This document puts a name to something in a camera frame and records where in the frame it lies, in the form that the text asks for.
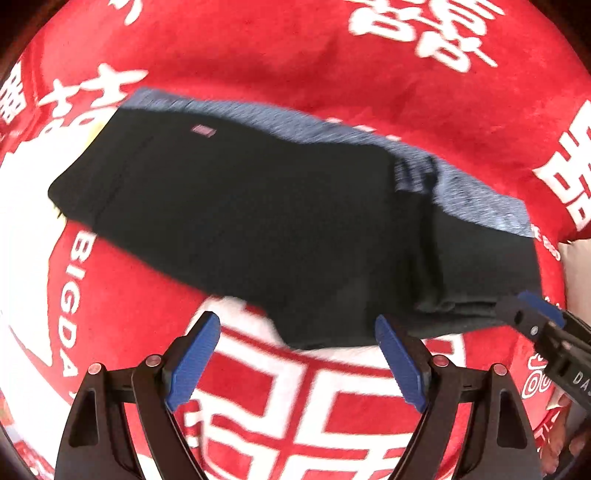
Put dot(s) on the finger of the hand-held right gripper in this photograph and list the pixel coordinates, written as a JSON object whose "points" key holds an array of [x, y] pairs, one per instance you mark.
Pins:
{"points": [[542, 310], [517, 316]]}

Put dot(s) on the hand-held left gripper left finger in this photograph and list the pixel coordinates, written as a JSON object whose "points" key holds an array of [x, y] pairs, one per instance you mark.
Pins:
{"points": [[194, 362]]}

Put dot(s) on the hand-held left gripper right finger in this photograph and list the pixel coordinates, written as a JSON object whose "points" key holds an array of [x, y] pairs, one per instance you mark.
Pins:
{"points": [[400, 364]]}

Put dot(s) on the red printed blanket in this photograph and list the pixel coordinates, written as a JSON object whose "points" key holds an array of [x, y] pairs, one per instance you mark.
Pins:
{"points": [[286, 55]]}

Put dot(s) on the black pants with blue stripes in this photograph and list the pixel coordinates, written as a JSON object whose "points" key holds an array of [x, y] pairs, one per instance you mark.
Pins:
{"points": [[258, 221]]}

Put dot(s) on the person's right hand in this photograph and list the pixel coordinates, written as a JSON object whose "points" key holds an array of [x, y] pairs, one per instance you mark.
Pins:
{"points": [[561, 438]]}

